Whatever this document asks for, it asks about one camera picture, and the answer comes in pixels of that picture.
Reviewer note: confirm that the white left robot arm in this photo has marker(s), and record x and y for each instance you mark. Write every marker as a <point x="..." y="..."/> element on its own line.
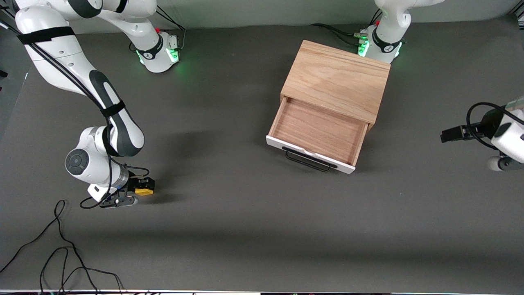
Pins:
<point x="389" y="24"/>

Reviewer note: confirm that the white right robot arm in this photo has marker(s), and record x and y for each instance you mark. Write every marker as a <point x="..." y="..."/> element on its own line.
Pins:
<point x="61" y="53"/>

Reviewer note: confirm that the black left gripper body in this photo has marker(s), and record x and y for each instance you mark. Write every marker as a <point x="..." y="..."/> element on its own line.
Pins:
<point x="476" y="129"/>

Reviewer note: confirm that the yellow cube block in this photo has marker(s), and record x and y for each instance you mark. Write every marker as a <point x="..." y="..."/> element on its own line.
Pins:
<point x="144" y="191"/>

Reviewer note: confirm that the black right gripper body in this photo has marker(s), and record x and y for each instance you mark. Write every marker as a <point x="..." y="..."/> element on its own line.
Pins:
<point x="133" y="184"/>

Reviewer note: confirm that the wooden drawer cabinet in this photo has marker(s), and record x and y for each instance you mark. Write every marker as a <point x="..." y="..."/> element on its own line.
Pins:
<point x="335" y="78"/>

